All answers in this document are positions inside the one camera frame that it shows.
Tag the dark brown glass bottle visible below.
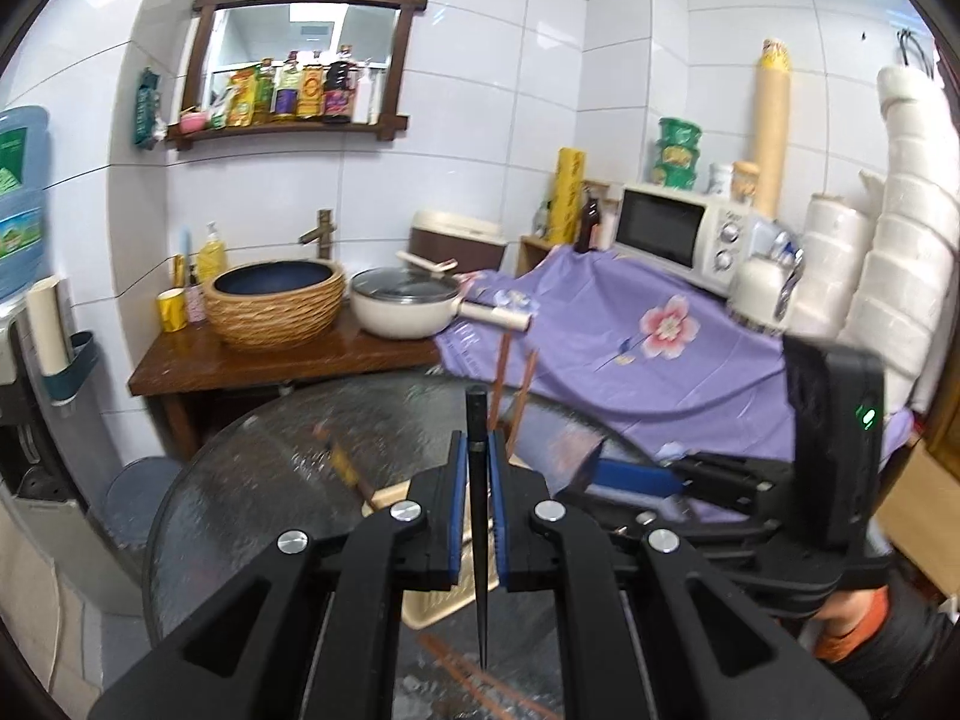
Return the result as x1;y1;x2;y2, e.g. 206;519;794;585
574;199;602;254

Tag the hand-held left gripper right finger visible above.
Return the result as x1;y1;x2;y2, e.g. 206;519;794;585
486;429;871;720

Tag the wooden framed mirror shelf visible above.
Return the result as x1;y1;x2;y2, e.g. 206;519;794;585
165;0;427;151

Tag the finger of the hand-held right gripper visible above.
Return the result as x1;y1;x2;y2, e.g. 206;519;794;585
581;439;796;503
551;491;790;542

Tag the water dispenser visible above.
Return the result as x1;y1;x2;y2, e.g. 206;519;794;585
0;300;83;511

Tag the yellow label bottle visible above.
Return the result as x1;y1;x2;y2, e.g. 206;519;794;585
298;51;325;119

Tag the purple label oil bottle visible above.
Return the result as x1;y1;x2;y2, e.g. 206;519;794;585
272;52;302;121

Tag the yellow seasoning packet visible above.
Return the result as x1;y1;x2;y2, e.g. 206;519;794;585
225;67;260;128

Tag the dark soy sauce bottle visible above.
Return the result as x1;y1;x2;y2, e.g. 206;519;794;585
322;45;355;123

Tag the teal wall holder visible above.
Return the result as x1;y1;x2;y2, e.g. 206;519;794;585
41;330;101;400

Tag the reddish brown chopstick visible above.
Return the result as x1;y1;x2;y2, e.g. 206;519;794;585
442;652;562;720
418;631;526;720

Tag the cream saucepan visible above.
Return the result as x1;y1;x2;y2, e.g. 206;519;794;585
350;266;532;338

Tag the black chopstick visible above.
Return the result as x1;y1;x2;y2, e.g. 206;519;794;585
465;385;490;672

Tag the purple floral cloth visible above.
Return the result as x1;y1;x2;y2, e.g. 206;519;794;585
435;247;908;466

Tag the brown ribbed wash basin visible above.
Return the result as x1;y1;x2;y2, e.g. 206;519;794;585
202;259;346;352

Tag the green wipes packet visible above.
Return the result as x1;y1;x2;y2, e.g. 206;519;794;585
133;67;164;151

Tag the yellow soap pump bottle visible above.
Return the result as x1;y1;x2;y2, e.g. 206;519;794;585
196;221;227;282

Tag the white rice paddle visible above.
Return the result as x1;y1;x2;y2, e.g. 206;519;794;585
396;250;458;275

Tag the bamboo style brass faucet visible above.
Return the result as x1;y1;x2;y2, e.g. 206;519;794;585
298;210;335;262

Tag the blue water jug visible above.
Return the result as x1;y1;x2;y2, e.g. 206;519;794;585
0;105;50;301

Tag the white microwave oven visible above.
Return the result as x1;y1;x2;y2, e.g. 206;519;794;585
613;181;770;297

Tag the person's right forearm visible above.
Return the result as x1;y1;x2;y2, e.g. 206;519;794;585
825;600;960;720

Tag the brown wooden chopstick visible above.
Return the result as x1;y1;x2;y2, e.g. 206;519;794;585
489;331;512;432
506;349;539;462

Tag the brown cardboard box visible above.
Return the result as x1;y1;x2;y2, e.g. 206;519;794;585
885;435;960;608

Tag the person's right hand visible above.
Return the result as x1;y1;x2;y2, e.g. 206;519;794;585
814;589;893;662

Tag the wooden handled utensil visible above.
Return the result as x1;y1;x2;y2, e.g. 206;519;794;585
319;426;380;512

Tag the grey trash bin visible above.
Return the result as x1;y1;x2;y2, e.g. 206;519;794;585
101;456;185;545

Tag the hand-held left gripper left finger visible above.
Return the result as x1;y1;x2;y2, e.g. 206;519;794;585
88;431;467;720

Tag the white kettle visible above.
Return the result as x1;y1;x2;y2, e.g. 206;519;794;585
726;229;803;335

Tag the yellow cup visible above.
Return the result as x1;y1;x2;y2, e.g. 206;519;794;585
156;287;187;332

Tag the tall toilet paper pack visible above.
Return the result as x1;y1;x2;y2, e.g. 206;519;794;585
836;64;960;413

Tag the glass pot lid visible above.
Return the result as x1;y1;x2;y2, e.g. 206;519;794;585
351;266;460;305

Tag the tall beige roll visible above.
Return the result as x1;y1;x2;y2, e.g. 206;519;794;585
752;39;792;218

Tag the yellow wrap roll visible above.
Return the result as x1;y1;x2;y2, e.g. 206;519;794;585
550;148;586;245

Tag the cream plastic utensil holder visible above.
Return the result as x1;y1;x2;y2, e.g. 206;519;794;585
362;457;526;627

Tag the dark wooden counter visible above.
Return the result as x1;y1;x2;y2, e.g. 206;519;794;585
127;307;443;458

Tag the short toilet paper pack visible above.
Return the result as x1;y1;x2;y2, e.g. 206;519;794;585
795;193;875;338

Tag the brown and cream rice cooker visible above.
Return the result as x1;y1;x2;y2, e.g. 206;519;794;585
410;210;509;275

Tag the black wall hook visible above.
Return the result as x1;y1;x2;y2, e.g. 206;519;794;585
898;28;940;80

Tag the small wooden box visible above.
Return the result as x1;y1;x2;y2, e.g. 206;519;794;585
517;235;560;278

